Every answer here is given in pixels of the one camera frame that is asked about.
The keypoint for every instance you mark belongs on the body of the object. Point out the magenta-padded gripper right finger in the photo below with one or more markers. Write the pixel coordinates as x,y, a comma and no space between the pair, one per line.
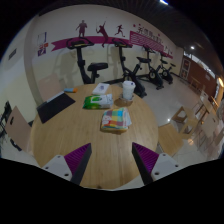
146,160

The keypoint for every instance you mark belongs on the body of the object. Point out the blue and orange tube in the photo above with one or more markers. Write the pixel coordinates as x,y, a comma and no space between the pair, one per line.
70,90

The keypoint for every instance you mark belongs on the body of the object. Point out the white and blue wall poster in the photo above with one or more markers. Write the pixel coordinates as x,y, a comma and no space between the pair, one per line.
42,37

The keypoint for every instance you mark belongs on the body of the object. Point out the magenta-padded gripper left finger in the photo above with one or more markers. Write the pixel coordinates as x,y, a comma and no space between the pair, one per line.
77,160

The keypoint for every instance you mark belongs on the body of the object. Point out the group of wooden chairs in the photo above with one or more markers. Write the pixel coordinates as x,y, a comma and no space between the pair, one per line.
170,135

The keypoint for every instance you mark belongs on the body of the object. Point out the wooden chair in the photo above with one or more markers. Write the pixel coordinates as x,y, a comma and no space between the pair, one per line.
18,128
50,87

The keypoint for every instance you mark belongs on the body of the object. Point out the white flat box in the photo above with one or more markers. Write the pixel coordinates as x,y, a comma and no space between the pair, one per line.
101,88

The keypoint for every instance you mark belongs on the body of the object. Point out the colourful checked towel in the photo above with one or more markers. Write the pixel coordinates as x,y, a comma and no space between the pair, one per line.
115,119

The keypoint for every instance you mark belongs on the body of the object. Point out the green wet wipes pack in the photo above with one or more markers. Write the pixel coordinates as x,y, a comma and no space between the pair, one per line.
97,101

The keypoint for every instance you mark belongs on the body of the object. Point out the purple and orange wall poster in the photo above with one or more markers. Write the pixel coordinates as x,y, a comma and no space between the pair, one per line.
42,49

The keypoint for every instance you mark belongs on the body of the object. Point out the row of black exercise bikes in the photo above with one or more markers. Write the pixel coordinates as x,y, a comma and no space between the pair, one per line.
81,65

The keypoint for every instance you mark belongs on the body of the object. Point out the ceiling lights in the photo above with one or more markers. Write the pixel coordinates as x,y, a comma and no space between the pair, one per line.
192,47

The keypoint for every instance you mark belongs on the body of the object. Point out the white lidded paper cup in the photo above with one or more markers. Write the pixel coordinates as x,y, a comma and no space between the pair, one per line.
128,89

